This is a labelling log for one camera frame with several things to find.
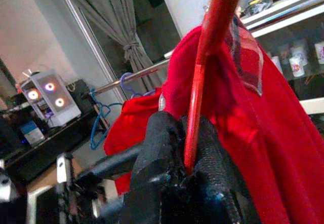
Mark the red garment with white trim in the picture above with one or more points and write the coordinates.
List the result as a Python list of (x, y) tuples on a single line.
[(273, 145)]

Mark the white box with blue label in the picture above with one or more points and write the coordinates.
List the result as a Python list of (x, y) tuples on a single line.
[(33, 132)]

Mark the white computer case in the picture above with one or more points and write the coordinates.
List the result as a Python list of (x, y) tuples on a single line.
[(65, 117)]

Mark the red plastic hanger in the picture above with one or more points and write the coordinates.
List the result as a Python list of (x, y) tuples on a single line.
[(217, 13)]

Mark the chrome and black clothes rack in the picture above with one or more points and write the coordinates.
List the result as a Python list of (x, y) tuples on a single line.
[(141, 72)]

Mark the grey curtain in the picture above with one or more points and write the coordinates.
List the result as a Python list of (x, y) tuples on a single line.
[(116, 13)]

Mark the transparent plastic strip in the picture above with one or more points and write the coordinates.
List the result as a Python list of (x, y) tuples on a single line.
[(250, 64)]

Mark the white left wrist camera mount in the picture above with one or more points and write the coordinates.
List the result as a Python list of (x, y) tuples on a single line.
[(63, 169)]

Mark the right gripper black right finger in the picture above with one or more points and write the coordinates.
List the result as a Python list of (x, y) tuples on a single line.
[(215, 163)]

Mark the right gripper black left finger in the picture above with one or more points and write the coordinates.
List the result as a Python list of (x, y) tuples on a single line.
[(162, 145)]

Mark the black desk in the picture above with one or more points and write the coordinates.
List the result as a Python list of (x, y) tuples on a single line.
[(38, 158)]

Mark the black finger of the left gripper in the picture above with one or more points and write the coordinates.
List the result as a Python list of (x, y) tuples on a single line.
[(111, 164)]

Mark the purple hanger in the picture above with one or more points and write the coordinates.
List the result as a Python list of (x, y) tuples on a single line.
[(122, 80)]

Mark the white glass door cabinet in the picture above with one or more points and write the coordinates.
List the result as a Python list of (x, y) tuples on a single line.
[(303, 16)]

